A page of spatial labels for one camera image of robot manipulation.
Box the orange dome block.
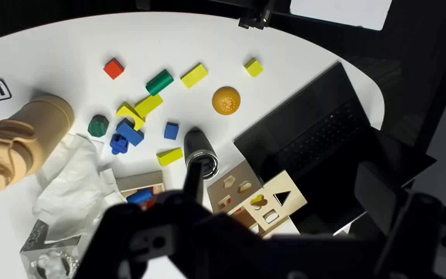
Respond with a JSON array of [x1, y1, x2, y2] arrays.
[[210, 85, 241, 116]]

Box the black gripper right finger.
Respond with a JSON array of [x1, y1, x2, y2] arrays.
[[353, 161, 446, 279]]

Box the long yellow rectangular block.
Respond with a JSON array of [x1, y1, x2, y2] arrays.
[[180, 62, 210, 90]]

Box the red cube block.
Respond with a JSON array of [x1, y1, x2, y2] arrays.
[[102, 57, 127, 81]]

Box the yellow flat block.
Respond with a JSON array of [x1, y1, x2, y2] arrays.
[[133, 93, 166, 119]]

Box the green cylinder block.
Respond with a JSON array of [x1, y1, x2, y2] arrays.
[[144, 68, 175, 98]]

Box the yellow wedge block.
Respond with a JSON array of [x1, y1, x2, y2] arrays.
[[155, 146, 184, 169]]

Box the blue rectangular block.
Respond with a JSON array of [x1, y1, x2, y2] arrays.
[[114, 118, 145, 147]]

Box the tan insulated bottle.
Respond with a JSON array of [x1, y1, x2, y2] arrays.
[[0, 92, 76, 194]]

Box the blue cross block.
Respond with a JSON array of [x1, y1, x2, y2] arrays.
[[108, 132, 130, 157]]

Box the black box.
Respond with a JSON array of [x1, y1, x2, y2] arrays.
[[232, 61, 437, 237]]

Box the wooden shape sorter toy box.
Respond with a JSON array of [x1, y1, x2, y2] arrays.
[[206, 160, 308, 239]]

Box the green hexagon block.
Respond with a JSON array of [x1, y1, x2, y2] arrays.
[[87, 113, 111, 140]]

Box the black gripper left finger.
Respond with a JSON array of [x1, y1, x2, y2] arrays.
[[73, 189, 215, 279]]

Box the black tumbler cup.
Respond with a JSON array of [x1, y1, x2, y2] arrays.
[[183, 126, 220, 181]]

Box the small yellow cube block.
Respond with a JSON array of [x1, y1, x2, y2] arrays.
[[243, 56, 265, 79]]

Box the crumpled white cloth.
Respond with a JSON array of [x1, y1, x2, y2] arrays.
[[31, 132, 127, 240]]

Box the small wooden tray with blocks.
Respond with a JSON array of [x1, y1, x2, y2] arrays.
[[113, 169, 167, 211]]

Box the white paper sheets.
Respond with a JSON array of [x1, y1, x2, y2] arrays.
[[288, 0, 393, 33]]

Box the black clamp mount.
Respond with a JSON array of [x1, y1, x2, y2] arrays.
[[237, 0, 277, 31]]

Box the silver foil bag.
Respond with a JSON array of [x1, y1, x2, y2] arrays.
[[18, 219, 88, 279]]

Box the light wooden toy box lid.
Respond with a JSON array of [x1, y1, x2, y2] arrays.
[[241, 169, 308, 236]]

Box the small blue cube block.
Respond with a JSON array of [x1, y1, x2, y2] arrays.
[[162, 121, 181, 141]]

